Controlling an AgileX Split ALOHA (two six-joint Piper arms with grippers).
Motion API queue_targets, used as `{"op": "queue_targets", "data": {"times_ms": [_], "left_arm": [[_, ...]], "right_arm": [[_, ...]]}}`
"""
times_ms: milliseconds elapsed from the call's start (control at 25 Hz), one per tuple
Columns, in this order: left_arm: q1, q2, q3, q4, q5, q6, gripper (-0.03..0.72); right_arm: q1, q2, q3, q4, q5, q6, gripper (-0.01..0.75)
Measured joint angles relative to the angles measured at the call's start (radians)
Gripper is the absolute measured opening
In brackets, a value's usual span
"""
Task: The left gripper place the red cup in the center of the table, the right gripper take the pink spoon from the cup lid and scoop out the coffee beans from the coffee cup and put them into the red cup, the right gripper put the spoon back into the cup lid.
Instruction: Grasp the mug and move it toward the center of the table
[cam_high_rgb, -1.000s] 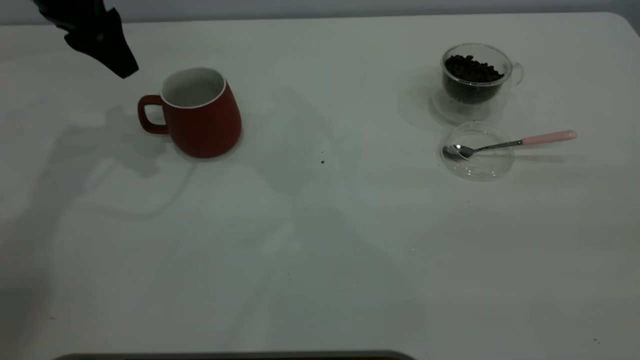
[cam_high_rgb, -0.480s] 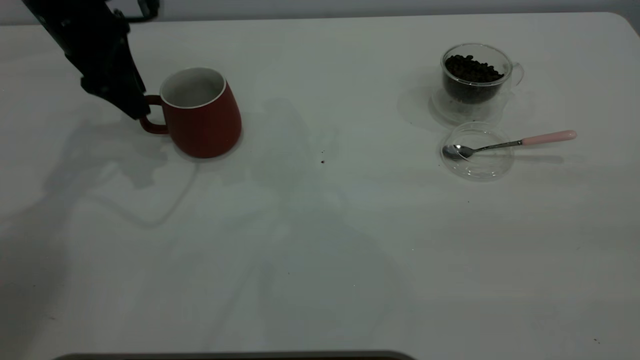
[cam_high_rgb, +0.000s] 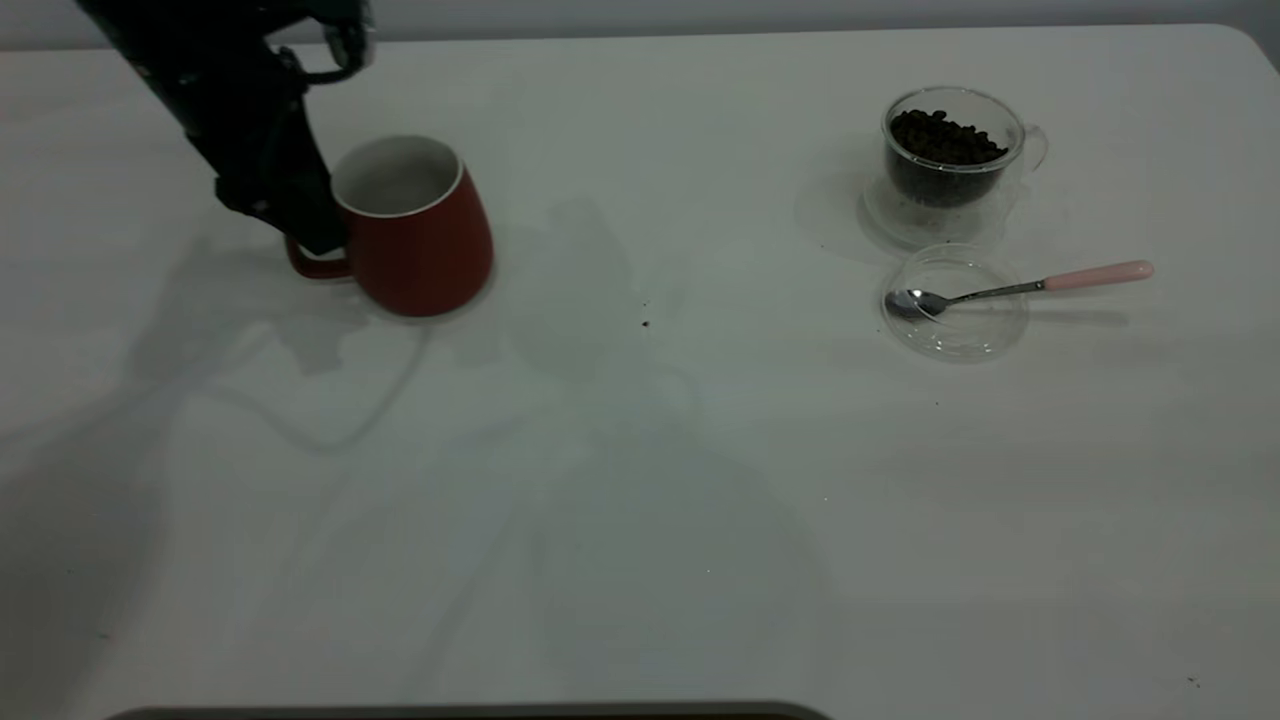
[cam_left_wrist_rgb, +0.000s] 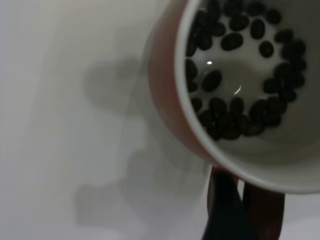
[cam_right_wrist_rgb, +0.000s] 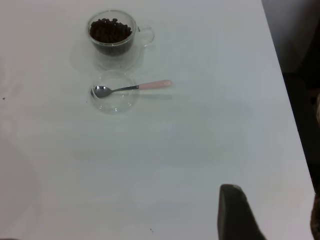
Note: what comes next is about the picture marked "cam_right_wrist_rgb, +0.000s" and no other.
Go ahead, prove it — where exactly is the pink handled metal spoon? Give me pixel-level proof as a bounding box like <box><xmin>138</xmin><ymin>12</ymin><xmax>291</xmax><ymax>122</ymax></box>
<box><xmin>90</xmin><ymin>79</ymin><xmax>173</xmax><ymax>99</ymax></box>

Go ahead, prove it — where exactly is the clear glass handled cup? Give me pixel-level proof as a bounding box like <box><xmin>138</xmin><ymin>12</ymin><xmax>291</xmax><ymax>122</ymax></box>
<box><xmin>86</xmin><ymin>9</ymin><xmax>156</xmax><ymax>57</ymax></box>

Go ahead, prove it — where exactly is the small clear glass dish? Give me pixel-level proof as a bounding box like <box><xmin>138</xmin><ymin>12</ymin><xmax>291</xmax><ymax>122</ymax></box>
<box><xmin>90</xmin><ymin>71</ymin><xmax>141</xmax><ymax>116</ymax></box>

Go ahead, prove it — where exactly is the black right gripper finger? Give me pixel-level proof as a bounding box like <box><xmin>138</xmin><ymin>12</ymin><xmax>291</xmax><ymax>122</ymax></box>
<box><xmin>216</xmin><ymin>184</ymin><xmax>267</xmax><ymax>240</ymax></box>

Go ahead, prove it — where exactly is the pile of coffee beans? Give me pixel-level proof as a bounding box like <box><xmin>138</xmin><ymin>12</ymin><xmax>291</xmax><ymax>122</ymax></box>
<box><xmin>89</xmin><ymin>17</ymin><xmax>133</xmax><ymax>55</ymax></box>

